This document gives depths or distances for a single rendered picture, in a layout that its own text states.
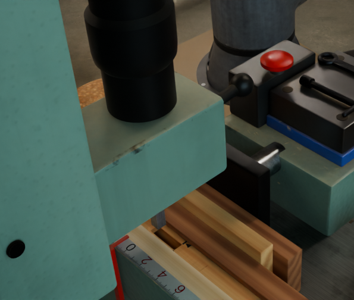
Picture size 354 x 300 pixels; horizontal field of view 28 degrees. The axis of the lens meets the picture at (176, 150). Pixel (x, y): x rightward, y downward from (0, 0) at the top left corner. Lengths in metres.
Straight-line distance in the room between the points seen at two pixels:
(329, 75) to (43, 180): 0.35
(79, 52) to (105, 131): 2.27
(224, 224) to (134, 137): 0.13
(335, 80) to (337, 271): 0.17
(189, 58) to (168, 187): 0.92
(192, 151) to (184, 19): 2.39
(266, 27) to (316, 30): 1.55
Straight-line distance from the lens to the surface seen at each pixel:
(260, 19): 1.22
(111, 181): 0.47
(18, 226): 0.40
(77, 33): 2.90
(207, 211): 0.59
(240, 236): 0.56
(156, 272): 0.55
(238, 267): 0.56
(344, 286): 0.61
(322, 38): 2.73
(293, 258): 0.56
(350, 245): 0.64
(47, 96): 0.37
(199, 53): 1.44
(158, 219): 0.58
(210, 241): 0.58
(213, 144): 0.53
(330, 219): 0.63
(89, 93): 0.80
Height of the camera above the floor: 1.36
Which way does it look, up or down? 39 degrees down
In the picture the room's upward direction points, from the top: 6 degrees counter-clockwise
